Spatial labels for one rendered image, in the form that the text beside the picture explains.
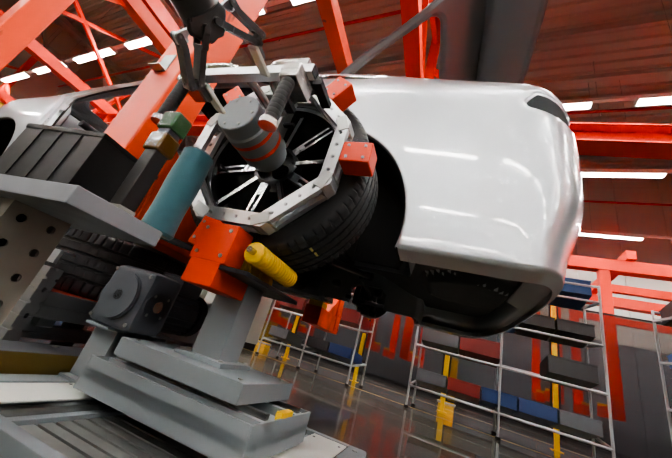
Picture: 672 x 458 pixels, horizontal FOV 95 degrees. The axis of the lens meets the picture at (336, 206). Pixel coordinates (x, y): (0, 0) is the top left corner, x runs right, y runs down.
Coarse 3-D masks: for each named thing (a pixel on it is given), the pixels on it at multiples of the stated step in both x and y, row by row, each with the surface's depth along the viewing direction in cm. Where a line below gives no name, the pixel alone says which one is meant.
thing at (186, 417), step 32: (96, 384) 75; (128, 384) 73; (160, 384) 76; (160, 416) 67; (192, 416) 66; (224, 416) 64; (256, 416) 69; (288, 416) 77; (192, 448) 63; (224, 448) 61; (256, 448) 64; (288, 448) 80
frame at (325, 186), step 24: (312, 96) 104; (216, 120) 110; (336, 120) 94; (216, 144) 111; (336, 144) 91; (336, 168) 87; (312, 192) 84; (216, 216) 88; (240, 216) 86; (264, 216) 84; (288, 216) 87
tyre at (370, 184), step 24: (336, 192) 92; (360, 192) 93; (192, 216) 103; (312, 216) 90; (336, 216) 89; (360, 216) 100; (264, 240) 90; (288, 240) 88; (312, 240) 89; (336, 240) 97; (288, 264) 98; (312, 264) 103
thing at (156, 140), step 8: (152, 136) 57; (160, 136) 56; (168, 136) 57; (144, 144) 56; (152, 144) 55; (160, 144) 55; (168, 144) 57; (176, 144) 58; (160, 152) 56; (168, 152) 57
